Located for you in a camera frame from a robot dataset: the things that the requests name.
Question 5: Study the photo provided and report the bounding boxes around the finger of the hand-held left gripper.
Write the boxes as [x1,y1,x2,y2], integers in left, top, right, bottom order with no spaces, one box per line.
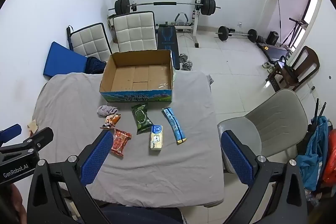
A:
[0,124,22,145]
[0,127,54,154]

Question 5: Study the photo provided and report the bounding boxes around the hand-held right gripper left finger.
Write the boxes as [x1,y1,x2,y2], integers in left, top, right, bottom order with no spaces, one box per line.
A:
[27,130,114,224]

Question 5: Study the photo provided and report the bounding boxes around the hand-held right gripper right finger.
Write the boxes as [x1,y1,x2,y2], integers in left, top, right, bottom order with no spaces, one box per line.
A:
[221,130,307,224]

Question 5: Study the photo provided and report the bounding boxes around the red snack packet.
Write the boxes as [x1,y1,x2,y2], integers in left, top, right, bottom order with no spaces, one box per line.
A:
[110,129,132,157]

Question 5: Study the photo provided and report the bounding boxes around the orange snack packet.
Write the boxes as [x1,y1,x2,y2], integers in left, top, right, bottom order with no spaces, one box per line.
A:
[100,114,122,130]

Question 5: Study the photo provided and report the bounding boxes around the green wet wipes packet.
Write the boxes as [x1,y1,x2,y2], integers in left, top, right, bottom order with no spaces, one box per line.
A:
[131,103,154,135]

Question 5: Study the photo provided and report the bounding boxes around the white tissue packet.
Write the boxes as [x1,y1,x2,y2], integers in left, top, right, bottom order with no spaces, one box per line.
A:
[150,125,164,151]

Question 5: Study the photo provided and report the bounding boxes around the cardboard box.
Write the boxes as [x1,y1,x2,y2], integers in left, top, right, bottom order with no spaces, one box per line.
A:
[99,49,174,104]

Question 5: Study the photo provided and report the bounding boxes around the long blue packet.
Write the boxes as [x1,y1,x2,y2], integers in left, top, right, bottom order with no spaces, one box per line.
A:
[161,107,187,145]

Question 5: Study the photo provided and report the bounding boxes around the person's left hand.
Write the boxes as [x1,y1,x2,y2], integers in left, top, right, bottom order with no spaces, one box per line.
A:
[10,183,27,224]

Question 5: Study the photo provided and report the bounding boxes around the beige plastic chair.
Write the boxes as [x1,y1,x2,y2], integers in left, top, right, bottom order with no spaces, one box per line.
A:
[217,89,309,174]

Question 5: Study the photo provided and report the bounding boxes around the person's dark blue clothing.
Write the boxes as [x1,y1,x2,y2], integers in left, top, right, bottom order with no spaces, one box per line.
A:
[101,203,184,224]

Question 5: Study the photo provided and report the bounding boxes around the blue foam mat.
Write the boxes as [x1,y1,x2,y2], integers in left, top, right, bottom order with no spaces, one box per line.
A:
[43,42,88,79]

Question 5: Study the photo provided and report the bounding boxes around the blue jacket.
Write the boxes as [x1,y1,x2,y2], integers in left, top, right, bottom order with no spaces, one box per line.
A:
[297,116,330,191]

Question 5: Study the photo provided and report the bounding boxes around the dark blue cloth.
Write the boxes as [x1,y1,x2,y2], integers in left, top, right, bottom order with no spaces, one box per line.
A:
[85,56,108,74]

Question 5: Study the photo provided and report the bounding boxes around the orange bag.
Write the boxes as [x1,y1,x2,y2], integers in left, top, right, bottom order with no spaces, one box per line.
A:
[322,129,336,185]

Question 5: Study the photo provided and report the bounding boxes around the white quilted chair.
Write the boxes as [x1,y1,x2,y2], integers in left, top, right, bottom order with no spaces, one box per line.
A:
[112,11,158,52]
[69,22,113,61]

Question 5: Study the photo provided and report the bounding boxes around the black treadmill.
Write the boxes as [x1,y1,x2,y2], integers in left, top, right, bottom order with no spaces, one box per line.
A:
[256,42,293,62]

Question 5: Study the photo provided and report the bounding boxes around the dark wooden chair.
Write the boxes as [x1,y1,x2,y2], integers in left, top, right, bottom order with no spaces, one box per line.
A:
[265,46,321,92]

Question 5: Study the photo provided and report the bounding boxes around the short barbell with black plates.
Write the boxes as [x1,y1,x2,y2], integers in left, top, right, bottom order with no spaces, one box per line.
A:
[216,26,259,43]

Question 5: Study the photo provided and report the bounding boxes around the black speaker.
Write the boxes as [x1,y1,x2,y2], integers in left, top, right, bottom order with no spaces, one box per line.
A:
[266,31,279,46]

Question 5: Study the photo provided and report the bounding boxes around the white barbell rack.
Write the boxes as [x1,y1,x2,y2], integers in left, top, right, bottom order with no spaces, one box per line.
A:
[129,0,206,48]

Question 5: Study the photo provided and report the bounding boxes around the black blue weight bench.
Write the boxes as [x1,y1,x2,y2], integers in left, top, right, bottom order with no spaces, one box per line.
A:
[157,25,181,71]

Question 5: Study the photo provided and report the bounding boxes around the black exercise stand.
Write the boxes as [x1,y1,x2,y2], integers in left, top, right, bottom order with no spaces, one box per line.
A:
[289,17,307,47]

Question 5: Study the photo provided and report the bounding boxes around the black leaning bar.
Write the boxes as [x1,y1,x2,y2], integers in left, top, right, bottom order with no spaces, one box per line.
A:
[277,0,282,42]

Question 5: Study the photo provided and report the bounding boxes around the long barbell with black plates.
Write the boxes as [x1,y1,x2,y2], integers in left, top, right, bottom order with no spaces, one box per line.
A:
[108,0,221,16]

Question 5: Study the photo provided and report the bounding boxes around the window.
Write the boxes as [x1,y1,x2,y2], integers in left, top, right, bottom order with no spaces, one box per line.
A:
[304,0,322,24]

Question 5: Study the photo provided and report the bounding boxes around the grey curved handle bar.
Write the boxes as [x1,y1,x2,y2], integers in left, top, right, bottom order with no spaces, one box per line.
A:
[175,13,189,26]

